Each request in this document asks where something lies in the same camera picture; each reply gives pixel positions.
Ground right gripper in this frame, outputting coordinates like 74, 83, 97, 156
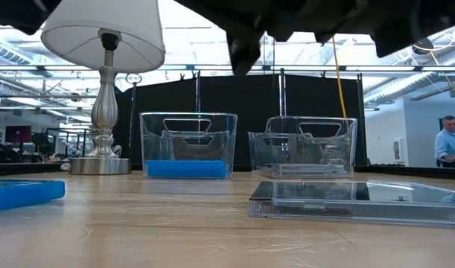
174, 0, 375, 77

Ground metal frame crossbar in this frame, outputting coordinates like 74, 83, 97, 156
0, 63, 455, 74

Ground black ceiling cord reel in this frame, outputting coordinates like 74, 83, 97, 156
412, 36, 434, 56

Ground white shade silver table lamp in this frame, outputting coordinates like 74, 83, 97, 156
40, 0, 167, 176

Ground backdrop stand pole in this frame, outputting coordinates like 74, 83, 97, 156
194, 69, 202, 115
278, 68, 288, 118
356, 73, 365, 165
124, 72, 143, 149

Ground person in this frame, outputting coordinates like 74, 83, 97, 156
433, 115, 455, 168

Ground clear plastic bin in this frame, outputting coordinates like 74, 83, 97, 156
247, 115, 359, 180
139, 112, 239, 180

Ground yellow hanging cable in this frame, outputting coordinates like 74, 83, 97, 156
330, 35, 354, 159

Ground dark red monitor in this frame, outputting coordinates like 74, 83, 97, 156
4, 124, 33, 144

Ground clear jewel case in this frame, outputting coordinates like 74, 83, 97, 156
262, 170, 354, 180
248, 180, 455, 229
260, 163, 354, 173

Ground black metal rack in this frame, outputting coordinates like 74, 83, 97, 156
44, 127, 94, 147

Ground black backdrop curtain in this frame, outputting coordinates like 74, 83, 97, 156
112, 73, 368, 172

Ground white wall box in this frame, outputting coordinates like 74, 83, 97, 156
392, 138, 404, 163

